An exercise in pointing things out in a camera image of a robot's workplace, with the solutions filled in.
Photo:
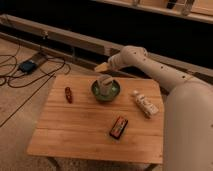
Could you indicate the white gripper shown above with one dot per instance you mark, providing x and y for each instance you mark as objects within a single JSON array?
[{"x": 104, "y": 80}]

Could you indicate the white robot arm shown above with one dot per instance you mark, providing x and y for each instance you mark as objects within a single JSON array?
[{"x": 188, "y": 120}]

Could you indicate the green ceramic bowl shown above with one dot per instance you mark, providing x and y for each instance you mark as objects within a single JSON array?
[{"x": 114, "y": 92}]

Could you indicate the orange black rectangular box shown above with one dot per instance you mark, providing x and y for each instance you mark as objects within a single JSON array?
[{"x": 118, "y": 127}]

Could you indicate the wooden table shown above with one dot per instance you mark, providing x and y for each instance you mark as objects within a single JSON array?
[{"x": 81, "y": 129}]

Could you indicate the blue power adapter box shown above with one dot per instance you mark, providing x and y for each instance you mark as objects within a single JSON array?
[{"x": 27, "y": 67}]

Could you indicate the long wooden rail beam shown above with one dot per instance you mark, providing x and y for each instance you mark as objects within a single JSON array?
[{"x": 88, "y": 43}]

